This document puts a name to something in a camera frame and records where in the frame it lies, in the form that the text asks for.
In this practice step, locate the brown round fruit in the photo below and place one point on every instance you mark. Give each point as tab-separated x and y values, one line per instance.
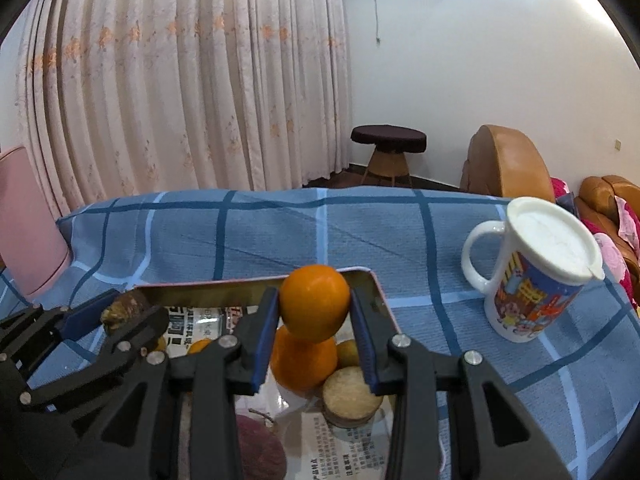
125	310
350	353

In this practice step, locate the round dark stool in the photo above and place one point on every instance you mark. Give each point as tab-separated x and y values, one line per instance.
387	139

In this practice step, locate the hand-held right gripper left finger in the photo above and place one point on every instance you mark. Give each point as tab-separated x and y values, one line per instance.
265	340

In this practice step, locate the magenta cloth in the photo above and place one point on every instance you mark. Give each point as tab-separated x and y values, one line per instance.
559	190

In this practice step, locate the purple round fruit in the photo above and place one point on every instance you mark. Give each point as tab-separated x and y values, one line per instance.
260	445

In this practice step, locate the white plastic mug lid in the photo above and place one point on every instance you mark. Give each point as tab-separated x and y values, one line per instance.
550	240

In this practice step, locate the printed paper leaflet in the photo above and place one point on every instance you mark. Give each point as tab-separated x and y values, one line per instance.
345	455

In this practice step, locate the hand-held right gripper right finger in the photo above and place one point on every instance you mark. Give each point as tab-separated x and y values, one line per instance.
365	340

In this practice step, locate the small yellow fruit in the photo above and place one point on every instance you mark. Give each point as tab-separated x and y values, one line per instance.
162	344

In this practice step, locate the orange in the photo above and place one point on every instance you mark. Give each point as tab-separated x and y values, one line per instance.
315	300
305	365

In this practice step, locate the pink metal tin box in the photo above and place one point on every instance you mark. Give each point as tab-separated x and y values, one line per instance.
220	297

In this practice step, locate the pink chair back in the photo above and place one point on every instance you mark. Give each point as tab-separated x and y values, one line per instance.
30	220

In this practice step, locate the brown leather armchair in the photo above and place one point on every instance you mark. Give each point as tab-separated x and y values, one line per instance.
505	160

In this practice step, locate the blue plaid tablecloth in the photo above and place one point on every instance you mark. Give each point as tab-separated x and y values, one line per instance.
375	230

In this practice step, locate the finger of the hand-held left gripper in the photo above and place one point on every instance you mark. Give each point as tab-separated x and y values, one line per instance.
87	317
135	335

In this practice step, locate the brown leather sofa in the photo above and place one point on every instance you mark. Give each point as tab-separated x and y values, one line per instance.
597	195

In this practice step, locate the pink floral cushion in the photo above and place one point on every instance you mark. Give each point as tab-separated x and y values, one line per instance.
629	222

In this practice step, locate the beige floral curtain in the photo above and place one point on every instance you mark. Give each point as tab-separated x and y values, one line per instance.
175	85

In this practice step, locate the white cartoon print mug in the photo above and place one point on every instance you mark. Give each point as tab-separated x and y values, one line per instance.
525	305

